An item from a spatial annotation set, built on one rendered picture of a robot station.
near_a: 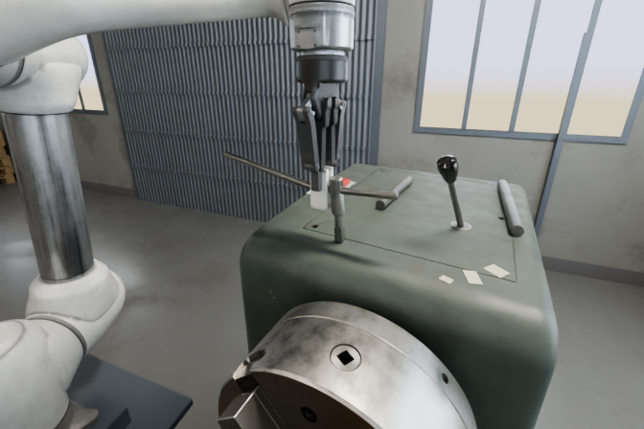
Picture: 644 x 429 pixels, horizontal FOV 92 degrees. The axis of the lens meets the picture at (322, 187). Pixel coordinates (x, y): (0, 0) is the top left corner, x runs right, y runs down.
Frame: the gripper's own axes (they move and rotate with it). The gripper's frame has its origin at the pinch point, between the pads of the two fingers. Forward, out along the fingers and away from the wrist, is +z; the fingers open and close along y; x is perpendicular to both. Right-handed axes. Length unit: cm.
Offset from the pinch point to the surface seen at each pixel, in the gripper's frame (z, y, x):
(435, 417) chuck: 15.2, 18.0, 22.7
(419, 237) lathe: 9.4, -8.3, 15.0
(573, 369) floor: 135, -134, 86
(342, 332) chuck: 11.1, 16.2, 11.4
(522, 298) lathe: 9.4, 1.8, 30.1
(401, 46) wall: -39, -224, -48
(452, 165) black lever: -4.4, -7.7, 18.8
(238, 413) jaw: 15.5, 27.0, 4.6
